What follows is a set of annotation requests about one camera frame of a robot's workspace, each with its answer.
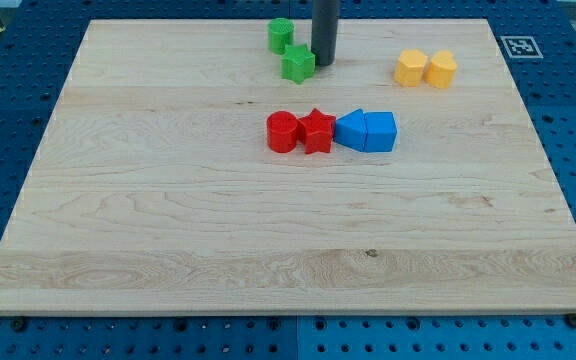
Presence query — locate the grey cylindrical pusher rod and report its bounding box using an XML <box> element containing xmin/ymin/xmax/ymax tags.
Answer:
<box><xmin>311</xmin><ymin>0</ymin><xmax>340</xmax><ymax>67</ymax></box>

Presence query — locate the red star block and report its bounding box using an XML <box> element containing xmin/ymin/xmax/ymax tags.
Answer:
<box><xmin>298</xmin><ymin>109</ymin><xmax>336</xmax><ymax>154</ymax></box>

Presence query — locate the yellow heart block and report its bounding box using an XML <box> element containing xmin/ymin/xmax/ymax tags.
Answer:
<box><xmin>425</xmin><ymin>50</ymin><xmax>458</xmax><ymax>89</ymax></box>

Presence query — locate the blue pentagon block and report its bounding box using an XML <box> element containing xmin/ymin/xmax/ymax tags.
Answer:
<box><xmin>364</xmin><ymin>112</ymin><xmax>397</xmax><ymax>153</ymax></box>

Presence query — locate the green star block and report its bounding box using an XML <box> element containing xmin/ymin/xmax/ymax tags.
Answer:
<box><xmin>281</xmin><ymin>44</ymin><xmax>316</xmax><ymax>84</ymax></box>

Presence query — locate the red cylinder block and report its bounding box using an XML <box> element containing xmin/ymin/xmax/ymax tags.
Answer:
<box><xmin>266</xmin><ymin>111</ymin><xmax>299</xmax><ymax>153</ymax></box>

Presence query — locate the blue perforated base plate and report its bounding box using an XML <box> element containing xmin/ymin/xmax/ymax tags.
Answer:
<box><xmin>0</xmin><ymin>0</ymin><xmax>576</xmax><ymax>359</ymax></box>

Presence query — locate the yellow hexagon block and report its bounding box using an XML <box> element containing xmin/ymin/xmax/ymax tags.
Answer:
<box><xmin>393</xmin><ymin>49</ymin><xmax>428</xmax><ymax>87</ymax></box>

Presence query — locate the white fiducial marker tag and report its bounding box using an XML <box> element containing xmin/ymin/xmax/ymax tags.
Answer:
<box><xmin>500</xmin><ymin>35</ymin><xmax>543</xmax><ymax>59</ymax></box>

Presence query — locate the green cylinder block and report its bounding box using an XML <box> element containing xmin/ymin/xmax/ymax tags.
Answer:
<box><xmin>267</xmin><ymin>18</ymin><xmax>295</xmax><ymax>55</ymax></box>

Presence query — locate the light wooden board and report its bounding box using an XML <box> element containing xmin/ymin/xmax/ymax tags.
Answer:
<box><xmin>0</xmin><ymin>19</ymin><xmax>576</xmax><ymax>317</ymax></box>

